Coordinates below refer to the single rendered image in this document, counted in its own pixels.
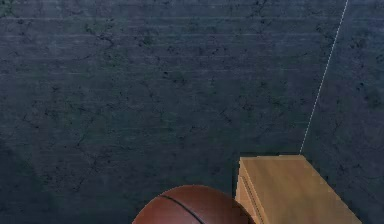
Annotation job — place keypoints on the light wooden cabinet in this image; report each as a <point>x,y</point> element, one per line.
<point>293,193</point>

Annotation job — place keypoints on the brown basketball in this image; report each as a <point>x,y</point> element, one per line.
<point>193,210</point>

